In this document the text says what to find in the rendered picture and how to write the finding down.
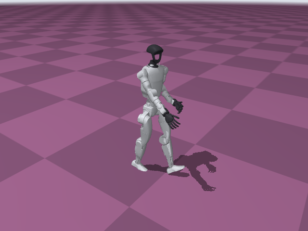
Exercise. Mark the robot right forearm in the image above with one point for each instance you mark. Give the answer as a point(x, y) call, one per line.
point(157, 102)

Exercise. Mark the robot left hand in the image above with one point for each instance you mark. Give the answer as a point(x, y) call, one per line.
point(178, 105)

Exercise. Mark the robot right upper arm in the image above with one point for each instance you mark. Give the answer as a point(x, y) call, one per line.
point(143, 77)

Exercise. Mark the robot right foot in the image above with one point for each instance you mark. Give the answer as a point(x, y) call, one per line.
point(140, 166)

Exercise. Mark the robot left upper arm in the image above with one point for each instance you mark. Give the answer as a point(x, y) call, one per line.
point(165, 73)

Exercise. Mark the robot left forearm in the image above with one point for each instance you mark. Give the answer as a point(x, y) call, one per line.
point(167, 96)

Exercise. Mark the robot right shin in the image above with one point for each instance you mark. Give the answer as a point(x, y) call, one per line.
point(139, 151)

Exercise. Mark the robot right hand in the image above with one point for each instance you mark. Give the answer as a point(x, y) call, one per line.
point(170, 119)

